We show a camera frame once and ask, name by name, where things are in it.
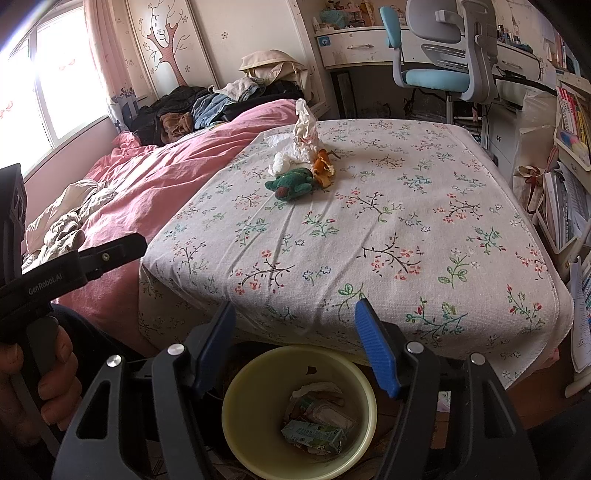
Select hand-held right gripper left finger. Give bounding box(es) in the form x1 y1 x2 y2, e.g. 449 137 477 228
53 301 237 480

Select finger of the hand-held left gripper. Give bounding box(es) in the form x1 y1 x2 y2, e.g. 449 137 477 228
76 232 148 283

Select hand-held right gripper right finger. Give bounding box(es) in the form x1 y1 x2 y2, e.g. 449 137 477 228
355 299 541 480

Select pale yellow plastic bin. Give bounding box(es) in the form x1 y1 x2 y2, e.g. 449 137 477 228
222 345 378 480

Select green drink carton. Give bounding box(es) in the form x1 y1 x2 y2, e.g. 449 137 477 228
281 419 347 455

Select green plush toy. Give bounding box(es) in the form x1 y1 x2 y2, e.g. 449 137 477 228
264 167 317 202

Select orange brown wrapper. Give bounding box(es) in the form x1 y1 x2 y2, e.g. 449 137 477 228
310 148 337 188

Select stained tissue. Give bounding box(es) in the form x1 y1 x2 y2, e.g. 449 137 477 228
293 98 320 163

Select person's left hand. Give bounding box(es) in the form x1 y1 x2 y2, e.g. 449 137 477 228
0 329 85 444

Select cream clothes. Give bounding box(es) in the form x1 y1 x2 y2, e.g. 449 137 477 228
23 179 118 273

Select pink duvet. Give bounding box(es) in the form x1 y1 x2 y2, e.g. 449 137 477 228
53 100 298 356

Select floral tablecloth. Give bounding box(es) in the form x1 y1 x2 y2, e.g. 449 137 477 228
137 117 575 400

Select brown garment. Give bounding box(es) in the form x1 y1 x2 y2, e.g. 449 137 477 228
159 112 194 144

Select pile of clothes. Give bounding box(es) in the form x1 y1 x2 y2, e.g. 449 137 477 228
131 87 213 146

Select blue jeans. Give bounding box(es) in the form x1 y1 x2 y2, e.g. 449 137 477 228
191 95 232 130

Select window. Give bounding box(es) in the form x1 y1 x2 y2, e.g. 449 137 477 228
0 9 109 176

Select pink curtain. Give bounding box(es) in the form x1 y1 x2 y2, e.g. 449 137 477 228
85 0 139 134

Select white grey garment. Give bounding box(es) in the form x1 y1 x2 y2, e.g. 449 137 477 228
212 78 259 102

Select tree decorated wardrobe door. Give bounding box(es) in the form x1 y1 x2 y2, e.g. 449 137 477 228
124 0 218 97

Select black garment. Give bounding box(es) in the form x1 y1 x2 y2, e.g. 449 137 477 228
222 82 305 121

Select stack of papers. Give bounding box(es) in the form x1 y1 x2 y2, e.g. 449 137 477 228
542 171 587 252

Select beige garment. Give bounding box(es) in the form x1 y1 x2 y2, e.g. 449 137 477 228
239 50 309 86

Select white plastic bag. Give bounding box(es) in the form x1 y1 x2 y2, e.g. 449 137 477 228
519 90 559 176

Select white bookshelf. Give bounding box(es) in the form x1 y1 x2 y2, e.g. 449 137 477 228
551 76 591 252

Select white desk with drawers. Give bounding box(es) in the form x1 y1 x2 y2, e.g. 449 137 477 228
314 21 402 70

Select row of books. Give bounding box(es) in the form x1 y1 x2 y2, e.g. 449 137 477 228
556 85 591 139

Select grey blue office chair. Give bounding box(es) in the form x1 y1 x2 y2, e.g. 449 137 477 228
379 0 499 125

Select teal container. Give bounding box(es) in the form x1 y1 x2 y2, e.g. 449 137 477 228
320 9 349 29

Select tote bag with red handles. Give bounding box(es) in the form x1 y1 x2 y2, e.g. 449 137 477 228
512 165 548 215

